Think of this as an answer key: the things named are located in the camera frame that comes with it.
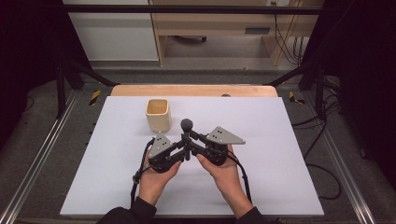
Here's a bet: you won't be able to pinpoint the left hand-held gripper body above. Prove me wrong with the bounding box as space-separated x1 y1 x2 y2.
147 132 188 175

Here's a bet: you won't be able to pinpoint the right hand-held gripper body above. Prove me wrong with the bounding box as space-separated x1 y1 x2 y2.
201 125 247 167

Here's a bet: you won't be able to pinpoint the black makeup brush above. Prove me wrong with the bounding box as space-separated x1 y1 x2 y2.
179 118 194 162

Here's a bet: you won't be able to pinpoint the beige square cup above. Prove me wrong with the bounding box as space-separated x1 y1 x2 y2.
145 98 172 134

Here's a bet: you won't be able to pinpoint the person's left hand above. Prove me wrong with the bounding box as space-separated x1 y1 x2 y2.
137 150 183 206

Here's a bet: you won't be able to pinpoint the person's right hand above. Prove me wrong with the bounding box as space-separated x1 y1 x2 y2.
195 145 248 205

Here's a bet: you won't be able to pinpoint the light wooden table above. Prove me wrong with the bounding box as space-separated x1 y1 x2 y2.
110 84 279 98

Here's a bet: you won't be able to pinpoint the yellow black tape strip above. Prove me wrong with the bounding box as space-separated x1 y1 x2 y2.
288 91 306 105
88 89 103 106

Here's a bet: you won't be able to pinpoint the black metal stand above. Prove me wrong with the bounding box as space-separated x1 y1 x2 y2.
55 58 121 119
263 60 329 121

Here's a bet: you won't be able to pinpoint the grey desk label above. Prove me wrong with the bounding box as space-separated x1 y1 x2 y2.
244 27 272 35

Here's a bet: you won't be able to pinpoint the wooden desk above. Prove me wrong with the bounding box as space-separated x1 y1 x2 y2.
148 0 325 67

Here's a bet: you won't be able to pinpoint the white cabinet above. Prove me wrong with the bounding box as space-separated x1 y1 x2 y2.
62 0 160 62

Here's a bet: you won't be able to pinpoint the black curtain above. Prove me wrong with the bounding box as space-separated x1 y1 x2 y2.
301 0 396 190
0 0 92 148

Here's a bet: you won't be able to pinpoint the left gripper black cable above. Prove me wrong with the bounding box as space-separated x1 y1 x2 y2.
129 137 156 208

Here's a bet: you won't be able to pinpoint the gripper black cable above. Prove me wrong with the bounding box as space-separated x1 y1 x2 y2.
129 137 156 208
228 153 253 205

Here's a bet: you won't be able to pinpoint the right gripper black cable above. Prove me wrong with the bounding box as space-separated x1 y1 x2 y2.
228 153 253 205

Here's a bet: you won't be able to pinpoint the black floor cables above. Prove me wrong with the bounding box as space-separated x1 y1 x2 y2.
291 77 343 201

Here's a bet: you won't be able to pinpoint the black hanging cables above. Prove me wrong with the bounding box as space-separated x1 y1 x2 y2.
273 13 305 66

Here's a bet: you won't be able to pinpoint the aluminium floor rail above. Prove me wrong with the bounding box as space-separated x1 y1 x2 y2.
302 90 378 224
0 89 80 224

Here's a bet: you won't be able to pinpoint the black horizontal frame bar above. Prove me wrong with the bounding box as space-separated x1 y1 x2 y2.
61 4 323 16

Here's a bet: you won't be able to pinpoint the thin black floor cable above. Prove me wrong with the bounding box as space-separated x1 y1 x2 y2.
21 93 36 115

